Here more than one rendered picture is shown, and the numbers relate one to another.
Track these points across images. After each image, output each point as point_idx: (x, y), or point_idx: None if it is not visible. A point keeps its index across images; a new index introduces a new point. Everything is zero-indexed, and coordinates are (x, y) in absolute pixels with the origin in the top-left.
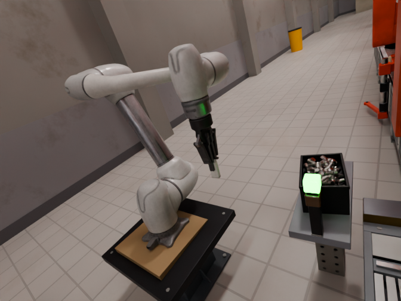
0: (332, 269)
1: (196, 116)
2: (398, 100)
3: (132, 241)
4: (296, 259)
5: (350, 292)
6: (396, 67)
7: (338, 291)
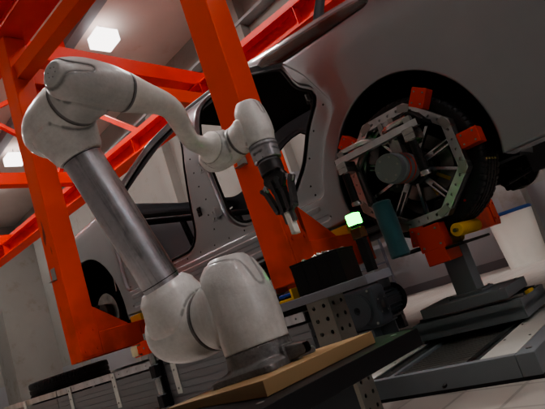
0: (374, 404)
1: (280, 152)
2: (289, 247)
3: (262, 376)
4: None
5: (402, 403)
6: (268, 231)
7: (400, 407)
